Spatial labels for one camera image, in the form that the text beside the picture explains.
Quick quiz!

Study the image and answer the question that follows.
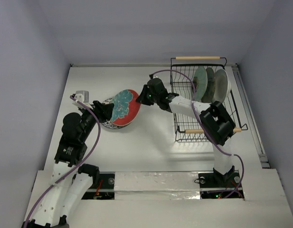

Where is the pale blue-grey plate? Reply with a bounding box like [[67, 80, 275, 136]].
[[212, 69, 231, 103]]

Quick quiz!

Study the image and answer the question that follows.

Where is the black wire dish rack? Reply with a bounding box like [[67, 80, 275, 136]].
[[169, 56, 248, 143]]

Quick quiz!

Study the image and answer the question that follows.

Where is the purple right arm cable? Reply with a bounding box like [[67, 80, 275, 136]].
[[151, 69, 244, 199]]

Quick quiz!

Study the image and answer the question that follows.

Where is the red and teal plate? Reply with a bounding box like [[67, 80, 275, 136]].
[[110, 89, 141, 126]]

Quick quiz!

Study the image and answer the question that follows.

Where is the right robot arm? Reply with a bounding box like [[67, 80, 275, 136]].
[[136, 78, 235, 186]]

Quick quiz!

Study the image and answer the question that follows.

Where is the dark green marbled plate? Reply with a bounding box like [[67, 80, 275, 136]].
[[201, 67, 215, 103]]

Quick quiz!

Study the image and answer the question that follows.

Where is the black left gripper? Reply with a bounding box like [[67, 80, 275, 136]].
[[79, 100, 113, 142]]

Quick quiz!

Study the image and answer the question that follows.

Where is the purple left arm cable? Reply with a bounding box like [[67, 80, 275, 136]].
[[22, 95, 101, 226]]

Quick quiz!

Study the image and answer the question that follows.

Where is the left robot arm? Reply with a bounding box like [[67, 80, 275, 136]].
[[22, 100, 114, 228]]

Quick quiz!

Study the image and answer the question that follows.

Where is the blue floral white plate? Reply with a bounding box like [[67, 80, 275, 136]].
[[102, 97, 129, 130]]

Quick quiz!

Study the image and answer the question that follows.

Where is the light green plate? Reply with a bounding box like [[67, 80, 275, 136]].
[[193, 66, 208, 101]]

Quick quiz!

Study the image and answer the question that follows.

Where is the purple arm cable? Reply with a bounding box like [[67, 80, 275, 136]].
[[22, 95, 101, 226], [151, 69, 244, 199]]

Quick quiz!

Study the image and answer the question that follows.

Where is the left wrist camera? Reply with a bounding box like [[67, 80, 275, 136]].
[[70, 90, 89, 106]]

